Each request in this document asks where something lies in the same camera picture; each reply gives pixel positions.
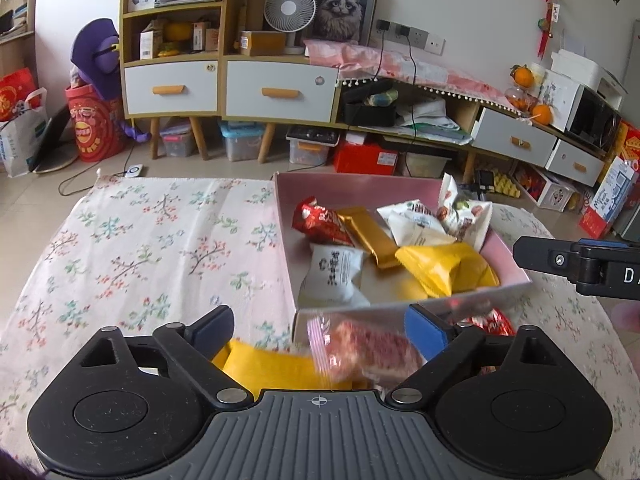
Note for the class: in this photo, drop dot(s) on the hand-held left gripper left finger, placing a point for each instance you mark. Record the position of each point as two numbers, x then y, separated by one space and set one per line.
215 325

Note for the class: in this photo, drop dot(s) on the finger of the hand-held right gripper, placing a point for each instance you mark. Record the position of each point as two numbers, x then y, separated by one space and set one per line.
542 256

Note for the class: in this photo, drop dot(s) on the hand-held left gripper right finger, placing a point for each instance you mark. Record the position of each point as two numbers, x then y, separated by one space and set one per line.
425 331

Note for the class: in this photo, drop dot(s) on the clear pink snack packet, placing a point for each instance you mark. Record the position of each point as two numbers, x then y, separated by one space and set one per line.
370 350

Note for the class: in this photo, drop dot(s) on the plain yellow snack packet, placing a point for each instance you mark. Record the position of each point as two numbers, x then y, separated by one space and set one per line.
280 370
440 267

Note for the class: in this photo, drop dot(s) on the red packet with white print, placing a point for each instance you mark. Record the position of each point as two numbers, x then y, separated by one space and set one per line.
492 322

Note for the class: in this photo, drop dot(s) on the white green snack packet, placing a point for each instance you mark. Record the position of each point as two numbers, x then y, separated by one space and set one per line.
467 220

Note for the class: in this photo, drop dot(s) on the golden brown bar packet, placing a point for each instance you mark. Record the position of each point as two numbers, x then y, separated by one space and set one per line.
370 240

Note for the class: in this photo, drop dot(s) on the white packet black print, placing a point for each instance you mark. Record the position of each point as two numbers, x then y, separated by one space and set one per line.
332 272

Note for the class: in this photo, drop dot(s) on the pink cardboard box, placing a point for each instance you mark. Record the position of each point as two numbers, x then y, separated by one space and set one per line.
390 190

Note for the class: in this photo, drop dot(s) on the shiny red snack packet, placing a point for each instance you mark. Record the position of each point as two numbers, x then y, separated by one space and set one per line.
320 222

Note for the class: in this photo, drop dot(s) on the white open floor box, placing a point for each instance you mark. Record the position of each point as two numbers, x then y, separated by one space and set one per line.
547 190

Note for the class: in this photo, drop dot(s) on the blue white red carton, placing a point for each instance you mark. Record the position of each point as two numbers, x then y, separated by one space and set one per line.
610 200

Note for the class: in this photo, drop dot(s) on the yellow egg tray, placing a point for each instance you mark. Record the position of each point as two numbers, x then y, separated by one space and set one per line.
506 184

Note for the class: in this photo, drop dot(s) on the floral tablecloth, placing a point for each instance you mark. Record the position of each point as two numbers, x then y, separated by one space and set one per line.
150 240

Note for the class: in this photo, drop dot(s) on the red yellow gift box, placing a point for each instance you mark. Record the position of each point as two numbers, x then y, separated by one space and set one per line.
627 145

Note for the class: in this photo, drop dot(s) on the orange fruit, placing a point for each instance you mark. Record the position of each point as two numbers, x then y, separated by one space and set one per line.
522 76
542 115

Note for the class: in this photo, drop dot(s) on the black microwave oven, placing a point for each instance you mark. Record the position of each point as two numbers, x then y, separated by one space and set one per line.
595 117

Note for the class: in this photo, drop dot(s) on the translucent storage bin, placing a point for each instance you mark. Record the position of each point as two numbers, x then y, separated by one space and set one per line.
425 164

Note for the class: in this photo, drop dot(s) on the white box with drawing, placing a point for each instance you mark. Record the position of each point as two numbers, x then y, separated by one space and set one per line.
557 100

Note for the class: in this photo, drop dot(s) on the low wooden cabinet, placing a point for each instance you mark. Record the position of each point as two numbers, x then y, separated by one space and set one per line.
472 115

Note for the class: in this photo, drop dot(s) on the jar of small oranges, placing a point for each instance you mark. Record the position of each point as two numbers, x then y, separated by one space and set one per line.
517 97

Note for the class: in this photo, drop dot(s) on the white round device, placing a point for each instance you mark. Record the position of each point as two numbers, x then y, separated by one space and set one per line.
133 171

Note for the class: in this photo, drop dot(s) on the pile of papers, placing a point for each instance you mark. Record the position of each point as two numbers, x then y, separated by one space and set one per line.
432 120

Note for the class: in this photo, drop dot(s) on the red cardboard box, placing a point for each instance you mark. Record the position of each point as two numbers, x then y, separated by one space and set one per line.
365 160

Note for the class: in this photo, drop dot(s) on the clear bin blue lid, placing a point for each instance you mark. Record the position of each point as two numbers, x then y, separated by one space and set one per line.
242 142

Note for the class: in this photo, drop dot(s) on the clear storage bin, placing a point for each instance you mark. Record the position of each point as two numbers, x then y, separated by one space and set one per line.
177 142

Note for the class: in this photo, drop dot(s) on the white foam box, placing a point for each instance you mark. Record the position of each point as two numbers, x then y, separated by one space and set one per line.
585 70

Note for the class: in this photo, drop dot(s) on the clear bin black lid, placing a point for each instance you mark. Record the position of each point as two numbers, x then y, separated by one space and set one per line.
312 145

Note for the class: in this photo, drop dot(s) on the black bag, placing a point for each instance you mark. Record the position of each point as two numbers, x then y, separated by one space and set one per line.
370 110

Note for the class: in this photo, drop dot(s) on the red printed bag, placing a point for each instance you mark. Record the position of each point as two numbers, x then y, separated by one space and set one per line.
95 125

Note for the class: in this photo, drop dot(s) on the pink floral cloth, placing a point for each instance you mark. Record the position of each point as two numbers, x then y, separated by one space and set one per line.
400 67

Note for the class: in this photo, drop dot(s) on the black flat board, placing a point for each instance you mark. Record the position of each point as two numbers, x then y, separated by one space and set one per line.
52 142

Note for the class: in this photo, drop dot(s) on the white paper bag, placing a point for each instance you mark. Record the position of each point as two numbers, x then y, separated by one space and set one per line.
20 140

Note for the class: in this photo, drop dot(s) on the wooden cabinet with shelves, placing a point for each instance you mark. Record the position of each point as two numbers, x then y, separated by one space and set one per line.
222 55

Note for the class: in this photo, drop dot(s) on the brown cardboard box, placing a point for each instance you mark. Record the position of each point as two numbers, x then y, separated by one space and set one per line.
262 43

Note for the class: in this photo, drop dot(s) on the small white carton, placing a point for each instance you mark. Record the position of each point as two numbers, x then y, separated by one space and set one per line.
150 45

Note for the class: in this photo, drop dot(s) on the small orange box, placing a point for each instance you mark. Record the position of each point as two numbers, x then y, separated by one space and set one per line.
206 36

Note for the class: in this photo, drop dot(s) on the red gift bag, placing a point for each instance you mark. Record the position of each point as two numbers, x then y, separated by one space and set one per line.
15 92

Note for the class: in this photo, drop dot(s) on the framed cat picture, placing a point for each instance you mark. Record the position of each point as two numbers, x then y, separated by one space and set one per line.
342 7

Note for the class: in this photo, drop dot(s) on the white desk fan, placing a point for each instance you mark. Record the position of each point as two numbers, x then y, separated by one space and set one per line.
290 10

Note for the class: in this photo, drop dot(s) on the wooden bookshelf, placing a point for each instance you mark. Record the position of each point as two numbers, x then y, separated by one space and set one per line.
17 10

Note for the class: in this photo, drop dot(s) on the white wall socket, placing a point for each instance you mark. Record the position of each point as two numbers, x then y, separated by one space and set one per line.
435 45

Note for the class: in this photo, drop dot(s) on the grey wall socket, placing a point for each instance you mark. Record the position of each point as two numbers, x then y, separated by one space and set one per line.
418 39

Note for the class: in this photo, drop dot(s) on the black wall plug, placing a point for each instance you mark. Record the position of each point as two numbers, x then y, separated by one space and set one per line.
402 31
383 26

